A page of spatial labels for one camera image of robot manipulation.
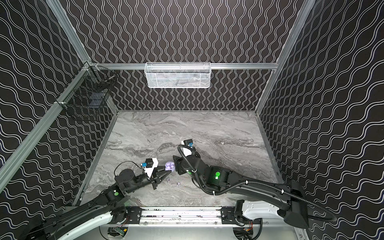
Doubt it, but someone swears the purple earbud charging case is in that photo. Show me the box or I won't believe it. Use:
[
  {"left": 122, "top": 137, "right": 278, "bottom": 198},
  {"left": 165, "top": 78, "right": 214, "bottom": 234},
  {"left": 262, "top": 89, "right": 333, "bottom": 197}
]
[{"left": 165, "top": 162, "right": 176, "bottom": 172}]

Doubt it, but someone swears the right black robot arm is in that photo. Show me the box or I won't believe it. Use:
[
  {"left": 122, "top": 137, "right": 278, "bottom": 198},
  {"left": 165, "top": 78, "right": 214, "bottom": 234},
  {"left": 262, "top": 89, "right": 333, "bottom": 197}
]
[{"left": 173, "top": 155, "right": 309, "bottom": 229}]

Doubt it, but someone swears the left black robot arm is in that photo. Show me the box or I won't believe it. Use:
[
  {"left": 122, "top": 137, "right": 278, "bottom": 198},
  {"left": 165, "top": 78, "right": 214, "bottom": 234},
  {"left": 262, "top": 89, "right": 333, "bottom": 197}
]
[{"left": 20, "top": 167, "right": 172, "bottom": 240}]

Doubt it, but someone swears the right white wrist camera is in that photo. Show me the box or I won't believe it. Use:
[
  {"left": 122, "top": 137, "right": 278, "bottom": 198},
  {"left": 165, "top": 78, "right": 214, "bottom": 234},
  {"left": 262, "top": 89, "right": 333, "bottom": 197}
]
[{"left": 182, "top": 139, "right": 195, "bottom": 156}]

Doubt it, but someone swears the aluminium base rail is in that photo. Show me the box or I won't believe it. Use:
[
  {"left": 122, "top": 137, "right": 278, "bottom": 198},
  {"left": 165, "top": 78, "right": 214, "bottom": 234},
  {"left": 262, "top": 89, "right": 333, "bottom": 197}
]
[{"left": 98, "top": 205, "right": 301, "bottom": 227}]

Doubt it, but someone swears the white wire mesh basket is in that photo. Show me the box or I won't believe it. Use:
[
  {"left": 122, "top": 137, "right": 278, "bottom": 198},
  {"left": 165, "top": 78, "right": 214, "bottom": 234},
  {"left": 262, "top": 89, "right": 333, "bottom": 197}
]
[{"left": 144, "top": 62, "right": 212, "bottom": 89}]

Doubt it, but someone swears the black wire basket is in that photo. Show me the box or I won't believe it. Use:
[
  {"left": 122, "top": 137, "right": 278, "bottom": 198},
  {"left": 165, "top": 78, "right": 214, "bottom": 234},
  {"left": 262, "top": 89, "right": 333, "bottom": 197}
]
[{"left": 61, "top": 66, "right": 118, "bottom": 122}]

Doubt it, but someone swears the black corrugated cable conduit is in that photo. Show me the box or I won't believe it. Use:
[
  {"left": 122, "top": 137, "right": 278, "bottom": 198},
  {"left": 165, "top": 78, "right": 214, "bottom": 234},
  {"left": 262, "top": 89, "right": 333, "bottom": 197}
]
[{"left": 176, "top": 144, "right": 338, "bottom": 223}]

